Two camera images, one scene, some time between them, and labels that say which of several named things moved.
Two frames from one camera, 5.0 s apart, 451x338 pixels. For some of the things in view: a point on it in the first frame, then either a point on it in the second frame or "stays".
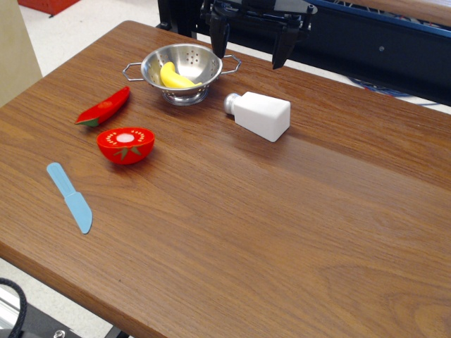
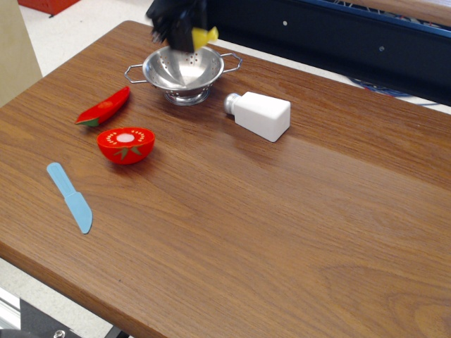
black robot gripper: x=296 y=15 → x=184 y=15
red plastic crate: x=49 y=7 stays
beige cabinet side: x=20 y=67 stays
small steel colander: x=194 y=62 stays
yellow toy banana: x=170 y=79 → x=201 y=37
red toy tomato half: x=126 y=146 stays
